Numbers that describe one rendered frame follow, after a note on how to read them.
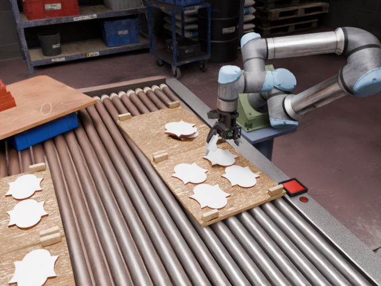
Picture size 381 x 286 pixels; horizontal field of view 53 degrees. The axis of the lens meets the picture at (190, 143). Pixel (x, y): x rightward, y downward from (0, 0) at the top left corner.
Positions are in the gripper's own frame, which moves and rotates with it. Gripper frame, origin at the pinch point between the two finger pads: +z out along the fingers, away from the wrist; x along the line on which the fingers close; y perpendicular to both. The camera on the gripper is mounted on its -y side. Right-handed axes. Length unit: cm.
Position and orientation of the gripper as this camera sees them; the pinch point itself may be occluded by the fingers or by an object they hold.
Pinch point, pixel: (221, 150)
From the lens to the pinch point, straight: 153.1
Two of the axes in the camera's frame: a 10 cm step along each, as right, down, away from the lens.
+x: 8.8, -2.5, 4.0
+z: -0.1, 8.4, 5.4
